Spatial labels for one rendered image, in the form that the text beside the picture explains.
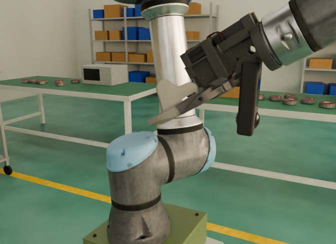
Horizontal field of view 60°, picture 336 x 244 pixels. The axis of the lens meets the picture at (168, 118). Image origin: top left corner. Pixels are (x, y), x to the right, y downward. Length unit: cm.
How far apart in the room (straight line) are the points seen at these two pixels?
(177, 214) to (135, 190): 20
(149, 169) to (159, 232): 15
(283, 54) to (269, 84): 617
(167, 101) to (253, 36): 15
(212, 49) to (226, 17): 628
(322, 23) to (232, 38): 11
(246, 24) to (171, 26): 30
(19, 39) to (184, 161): 693
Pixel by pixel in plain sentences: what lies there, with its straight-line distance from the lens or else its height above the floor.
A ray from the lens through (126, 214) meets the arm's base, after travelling 67.
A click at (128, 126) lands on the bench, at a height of 44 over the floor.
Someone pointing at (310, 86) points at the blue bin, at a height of 45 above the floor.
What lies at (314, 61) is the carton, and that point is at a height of 90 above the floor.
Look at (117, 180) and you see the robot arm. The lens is 64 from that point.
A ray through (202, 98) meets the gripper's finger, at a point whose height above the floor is 119.
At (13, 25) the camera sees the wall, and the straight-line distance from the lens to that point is 740.
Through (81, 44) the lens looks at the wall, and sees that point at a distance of 857.
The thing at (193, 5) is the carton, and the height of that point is 197.
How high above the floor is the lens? 127
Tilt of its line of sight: 15 degrees down
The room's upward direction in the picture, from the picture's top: straight up
